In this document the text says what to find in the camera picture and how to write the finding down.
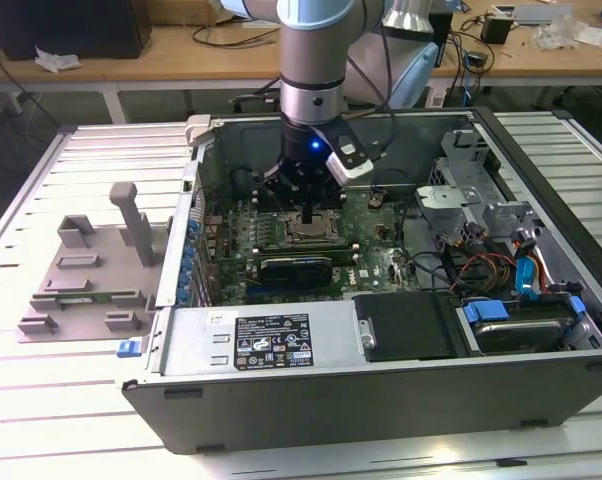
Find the tall black box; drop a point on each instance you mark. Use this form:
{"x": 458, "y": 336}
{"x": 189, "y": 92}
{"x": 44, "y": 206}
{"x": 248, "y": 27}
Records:
{"x": 445, "y": 35}

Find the small black cube device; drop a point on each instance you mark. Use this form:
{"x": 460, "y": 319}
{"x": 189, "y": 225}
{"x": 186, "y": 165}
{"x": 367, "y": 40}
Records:
{"x": 496, "y": 30}

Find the small black adapter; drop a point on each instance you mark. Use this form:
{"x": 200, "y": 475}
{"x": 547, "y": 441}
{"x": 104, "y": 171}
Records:
{"x": 477, "y": 59}

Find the green motherboard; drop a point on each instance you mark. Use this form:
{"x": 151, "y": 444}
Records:
{"x": 371, "y": 250}

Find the clear plastic bag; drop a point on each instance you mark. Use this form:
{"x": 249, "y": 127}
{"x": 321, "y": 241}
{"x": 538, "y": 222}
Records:
{"x": 556, "y": 32}

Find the grey flat box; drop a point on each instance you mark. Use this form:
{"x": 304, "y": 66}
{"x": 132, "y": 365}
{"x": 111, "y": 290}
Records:
{"x": 541, "y": 14}

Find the silver metal drive cage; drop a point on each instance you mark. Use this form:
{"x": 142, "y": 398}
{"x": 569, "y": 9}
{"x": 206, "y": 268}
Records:
{"x": 446, "y": 197}

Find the CPU socket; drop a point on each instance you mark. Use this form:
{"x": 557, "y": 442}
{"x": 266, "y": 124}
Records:
{"x": 287, "y": 235}

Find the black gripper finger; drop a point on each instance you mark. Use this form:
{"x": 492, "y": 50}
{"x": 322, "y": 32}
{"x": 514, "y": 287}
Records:
{"x": 335, "y": 199}
{"x": 281, "y": 184}

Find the black drive unit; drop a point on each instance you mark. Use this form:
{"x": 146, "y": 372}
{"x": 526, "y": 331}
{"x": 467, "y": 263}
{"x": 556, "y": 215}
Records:
{"x": 406, "y": 325}

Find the green RAM stick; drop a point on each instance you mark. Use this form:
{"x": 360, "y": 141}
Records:
{"x": 96, "y": 298}

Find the silver CPU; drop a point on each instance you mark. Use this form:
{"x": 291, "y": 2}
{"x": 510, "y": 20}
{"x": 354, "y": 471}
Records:
{"x": 323, "y": 231}

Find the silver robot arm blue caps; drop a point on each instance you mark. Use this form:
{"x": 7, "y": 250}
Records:
{"x": 313, "y": 55}

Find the black graphics card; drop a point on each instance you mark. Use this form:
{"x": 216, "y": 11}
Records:
{"x": 296, "y": 272}

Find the grey power supply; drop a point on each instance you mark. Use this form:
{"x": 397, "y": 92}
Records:
{"x": 201, "y": 345}

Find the hard disk blue carrier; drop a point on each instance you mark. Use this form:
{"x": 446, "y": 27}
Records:
{"x": 521, "y": 335}

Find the round coin battery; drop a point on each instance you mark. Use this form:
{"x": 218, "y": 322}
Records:
{"x": 375, "y": 201}

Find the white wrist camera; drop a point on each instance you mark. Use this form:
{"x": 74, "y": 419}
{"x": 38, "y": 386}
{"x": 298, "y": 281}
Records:
{"x": 351, "y": 170}

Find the crumpled white paper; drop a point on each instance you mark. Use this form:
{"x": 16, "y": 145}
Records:
{"x": 56, "y": 61}

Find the black computer tower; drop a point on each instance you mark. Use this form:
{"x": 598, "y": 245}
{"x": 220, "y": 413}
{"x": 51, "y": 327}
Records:
{"x": 81, "y": 25}

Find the grey case corner latch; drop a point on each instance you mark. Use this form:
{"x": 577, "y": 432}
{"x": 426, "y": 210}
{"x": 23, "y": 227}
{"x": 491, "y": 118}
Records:
{"x": 198, "y": 129}

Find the grey parts rack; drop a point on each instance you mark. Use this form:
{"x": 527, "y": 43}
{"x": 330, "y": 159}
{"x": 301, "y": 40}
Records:
{"x": 106, "y": 280}

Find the blue case latch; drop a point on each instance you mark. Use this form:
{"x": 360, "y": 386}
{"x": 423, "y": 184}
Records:
{"x": 127, "y": 349}

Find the black grey PC case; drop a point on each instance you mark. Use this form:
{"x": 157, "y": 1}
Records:
{"x": 331, "y": 415}

